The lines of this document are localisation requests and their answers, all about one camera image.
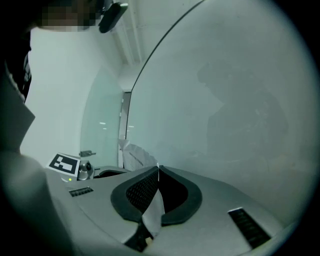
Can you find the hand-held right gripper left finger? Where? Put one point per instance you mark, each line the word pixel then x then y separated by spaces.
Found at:
pixel 130 200

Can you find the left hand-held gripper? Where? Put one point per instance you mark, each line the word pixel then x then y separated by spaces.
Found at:
pixel 63 163

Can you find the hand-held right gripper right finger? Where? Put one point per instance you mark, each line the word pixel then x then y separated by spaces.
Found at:
pixel 185 197

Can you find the white sheet of paper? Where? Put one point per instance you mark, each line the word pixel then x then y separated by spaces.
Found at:
pixel 136 157

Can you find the glass whiteboard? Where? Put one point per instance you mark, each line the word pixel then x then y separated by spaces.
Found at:
pixel 200 75

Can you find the frosted glass door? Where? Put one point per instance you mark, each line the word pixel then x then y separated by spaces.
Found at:
pixel 102 117

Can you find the person's dark clothing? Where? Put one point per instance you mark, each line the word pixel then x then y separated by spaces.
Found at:
pixel 15 107

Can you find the black head-worn camera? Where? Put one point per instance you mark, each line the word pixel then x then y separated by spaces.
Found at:
pixel 111 17

